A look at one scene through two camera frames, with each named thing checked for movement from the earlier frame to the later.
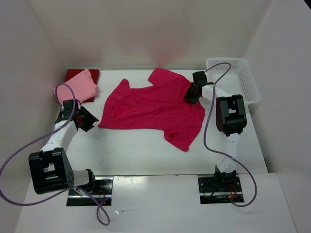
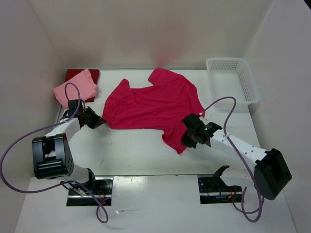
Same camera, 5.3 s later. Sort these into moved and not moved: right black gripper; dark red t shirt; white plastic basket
Moved: right black gripper
Not moved: white plastic basket; dark red t shirt
